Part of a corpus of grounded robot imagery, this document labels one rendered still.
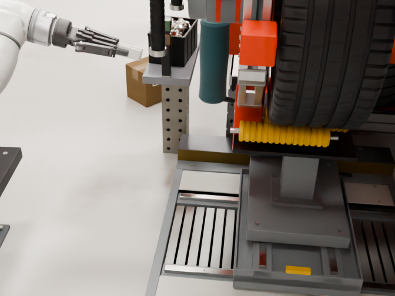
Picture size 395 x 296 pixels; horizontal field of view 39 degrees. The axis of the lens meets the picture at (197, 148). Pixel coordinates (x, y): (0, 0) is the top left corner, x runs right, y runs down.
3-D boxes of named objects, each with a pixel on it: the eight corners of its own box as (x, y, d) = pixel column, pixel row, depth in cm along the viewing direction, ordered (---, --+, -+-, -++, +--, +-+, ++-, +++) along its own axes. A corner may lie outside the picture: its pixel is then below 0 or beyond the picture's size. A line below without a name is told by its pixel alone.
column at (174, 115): (186, 154, 234) (186, 63, 211) (163, 152, 235) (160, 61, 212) (188, 141, 243) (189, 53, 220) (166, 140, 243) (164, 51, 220)
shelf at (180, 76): (189, 86, 195) (190, 78, 193) (142, 83, 196) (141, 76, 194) (201, 40, 231) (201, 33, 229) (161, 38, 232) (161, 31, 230)
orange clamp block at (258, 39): (274, 50, 123) (274, 67, 115) (239, 49, 124) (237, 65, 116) (277, 20, 119) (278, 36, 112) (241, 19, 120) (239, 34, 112)
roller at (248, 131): (337, 152, 150) (341, 134, 146) (228, 144, 152) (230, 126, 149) (335, 140, 154) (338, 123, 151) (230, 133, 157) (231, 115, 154)
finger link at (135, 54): (117, 43, 148) (117, 44, 147) (143, 50, 149) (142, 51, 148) (115, 53, 149) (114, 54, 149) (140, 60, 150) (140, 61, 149)
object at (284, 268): (358, 300, 157) (364, 276, 152) (232, 289, 160) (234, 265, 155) (338, 194, 199) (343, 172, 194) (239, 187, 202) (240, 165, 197)
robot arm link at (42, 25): (39, 3, 147) (62, 9, 148) (35, 34, 152) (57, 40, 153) (30, 15, 139) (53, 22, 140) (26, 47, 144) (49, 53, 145)
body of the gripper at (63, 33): (52, 23, 141) (88, 33, 142) (60, 12, 148) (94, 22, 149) (48, 50, 145) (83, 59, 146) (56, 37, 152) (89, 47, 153)
